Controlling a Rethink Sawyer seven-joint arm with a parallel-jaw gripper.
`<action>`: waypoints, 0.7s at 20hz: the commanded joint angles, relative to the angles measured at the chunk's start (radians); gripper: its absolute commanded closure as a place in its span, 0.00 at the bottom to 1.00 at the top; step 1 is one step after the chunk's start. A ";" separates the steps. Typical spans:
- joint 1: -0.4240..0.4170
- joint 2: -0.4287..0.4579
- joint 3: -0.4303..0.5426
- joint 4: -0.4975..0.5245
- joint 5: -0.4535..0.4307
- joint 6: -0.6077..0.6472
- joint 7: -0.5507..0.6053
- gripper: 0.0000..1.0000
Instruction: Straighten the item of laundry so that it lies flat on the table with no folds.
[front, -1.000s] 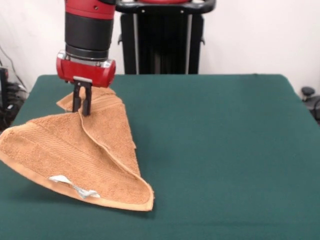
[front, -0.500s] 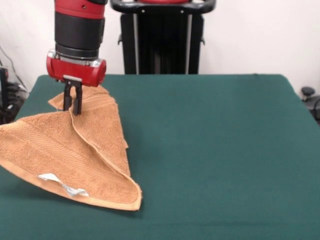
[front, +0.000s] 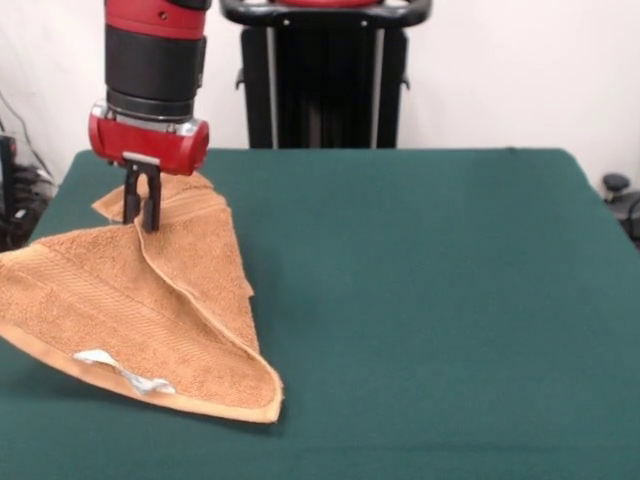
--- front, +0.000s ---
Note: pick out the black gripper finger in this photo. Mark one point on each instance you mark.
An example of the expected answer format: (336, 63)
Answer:
(131, 200)
(152, 210)

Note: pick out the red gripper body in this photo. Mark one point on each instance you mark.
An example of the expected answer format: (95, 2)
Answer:
(150, 147)

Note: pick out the orange terry towel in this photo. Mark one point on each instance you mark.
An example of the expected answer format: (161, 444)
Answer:
(125, 300)

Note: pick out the red robot base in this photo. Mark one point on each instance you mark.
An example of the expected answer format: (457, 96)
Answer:
(325, 2)

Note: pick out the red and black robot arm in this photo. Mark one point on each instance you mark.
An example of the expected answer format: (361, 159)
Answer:
(155, 55)

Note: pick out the black electronics box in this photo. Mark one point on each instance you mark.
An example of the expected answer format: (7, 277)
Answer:
(7, 190)

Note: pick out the dark green table cloth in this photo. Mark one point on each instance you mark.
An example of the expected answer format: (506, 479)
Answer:
(450, 300)

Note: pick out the black office chair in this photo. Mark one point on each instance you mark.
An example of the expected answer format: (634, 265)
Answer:
(622, 200)

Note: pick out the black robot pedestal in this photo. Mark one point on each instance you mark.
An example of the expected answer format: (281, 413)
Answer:
(325, 90)

